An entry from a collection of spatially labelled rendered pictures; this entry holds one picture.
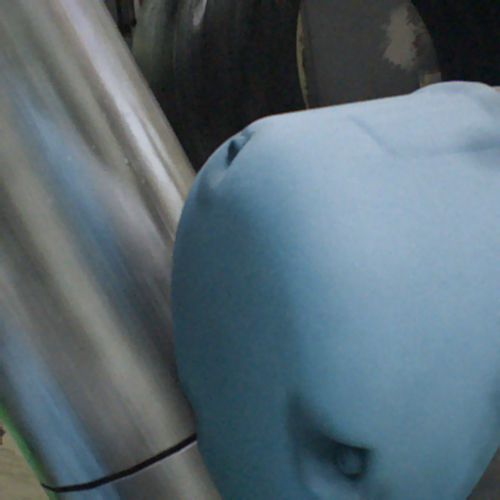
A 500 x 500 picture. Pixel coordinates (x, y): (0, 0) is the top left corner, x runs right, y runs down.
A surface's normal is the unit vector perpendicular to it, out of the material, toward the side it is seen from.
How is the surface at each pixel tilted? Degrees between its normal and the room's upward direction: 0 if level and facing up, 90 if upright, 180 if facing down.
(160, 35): 76
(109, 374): 99
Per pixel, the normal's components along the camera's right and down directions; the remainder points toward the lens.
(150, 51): -0.89, -0.07
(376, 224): 0.24, -0.47
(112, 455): -0.28, 0.36
